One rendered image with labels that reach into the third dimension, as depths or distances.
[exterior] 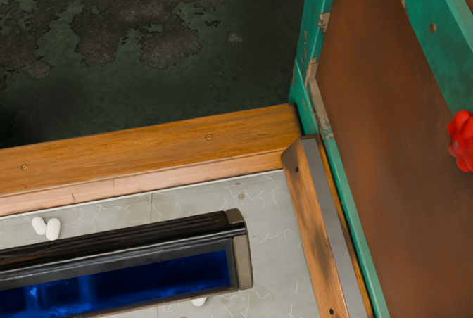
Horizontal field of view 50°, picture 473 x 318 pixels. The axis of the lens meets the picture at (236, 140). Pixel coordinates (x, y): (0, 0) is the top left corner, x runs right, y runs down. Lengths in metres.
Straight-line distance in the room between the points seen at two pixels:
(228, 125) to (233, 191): 0.12
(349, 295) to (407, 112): 0.29
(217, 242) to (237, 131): 0.46
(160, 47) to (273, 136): 1.16
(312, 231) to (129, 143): 0.35
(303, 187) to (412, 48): 0.34
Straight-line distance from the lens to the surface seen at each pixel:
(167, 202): 0.87
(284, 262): 0.84
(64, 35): 2.11
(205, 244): 0.46
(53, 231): 0.88
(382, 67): 0.57
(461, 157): 0.38
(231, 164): 0.87
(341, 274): 0.72
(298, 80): 0.89
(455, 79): 0.41
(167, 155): 0.88
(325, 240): 0.73
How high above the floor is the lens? 1.55
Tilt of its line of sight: 62 degrees down
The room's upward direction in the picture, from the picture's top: straight up
